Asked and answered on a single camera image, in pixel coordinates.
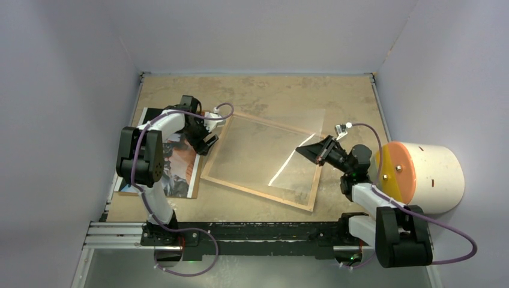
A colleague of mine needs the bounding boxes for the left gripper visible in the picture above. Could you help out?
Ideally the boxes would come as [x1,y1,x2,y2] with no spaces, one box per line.
[181,116,218,155]

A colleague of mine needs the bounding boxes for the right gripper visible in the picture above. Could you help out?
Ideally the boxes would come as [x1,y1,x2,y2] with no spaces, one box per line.
[296,135,353,175]

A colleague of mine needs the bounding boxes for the glossy photo print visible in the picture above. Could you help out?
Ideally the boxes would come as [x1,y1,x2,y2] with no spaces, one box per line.
[115,109,201,198]

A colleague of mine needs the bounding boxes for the wooden picture frame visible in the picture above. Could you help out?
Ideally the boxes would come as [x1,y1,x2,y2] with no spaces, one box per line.
[199,112,329,213]

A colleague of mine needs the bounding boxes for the clear acrylic sheet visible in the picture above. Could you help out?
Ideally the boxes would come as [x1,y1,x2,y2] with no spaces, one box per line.
[206,109,327,196]

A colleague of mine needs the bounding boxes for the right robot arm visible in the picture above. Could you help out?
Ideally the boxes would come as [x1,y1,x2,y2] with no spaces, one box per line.
[295,136,433,268]

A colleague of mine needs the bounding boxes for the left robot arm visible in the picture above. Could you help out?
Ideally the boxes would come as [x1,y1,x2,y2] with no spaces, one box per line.
[115,95,232,245]

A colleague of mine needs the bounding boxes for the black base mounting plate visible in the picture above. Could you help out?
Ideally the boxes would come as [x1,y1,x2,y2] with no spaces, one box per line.
[140,220,371,262]

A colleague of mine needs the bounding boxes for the white cylinder with orange face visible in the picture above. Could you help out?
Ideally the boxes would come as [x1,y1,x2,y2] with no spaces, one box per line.
[369,141,465,214]

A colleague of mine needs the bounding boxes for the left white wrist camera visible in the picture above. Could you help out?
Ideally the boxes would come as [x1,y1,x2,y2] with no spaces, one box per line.
[203,107,226,132]

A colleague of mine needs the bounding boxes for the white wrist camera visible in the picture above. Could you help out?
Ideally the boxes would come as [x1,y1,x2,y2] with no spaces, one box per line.
[203,107,226,132]
[335,122,352,141]

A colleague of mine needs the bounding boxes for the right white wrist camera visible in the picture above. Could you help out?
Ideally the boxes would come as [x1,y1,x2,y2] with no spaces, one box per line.
[335,122,352,141]

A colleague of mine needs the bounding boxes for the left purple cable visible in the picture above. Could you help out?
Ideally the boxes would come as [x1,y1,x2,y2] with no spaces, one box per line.
[130,102,235,278]

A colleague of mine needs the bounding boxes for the aluminium rail frame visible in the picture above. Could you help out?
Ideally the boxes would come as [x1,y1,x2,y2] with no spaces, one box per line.
[72,222,443,287]

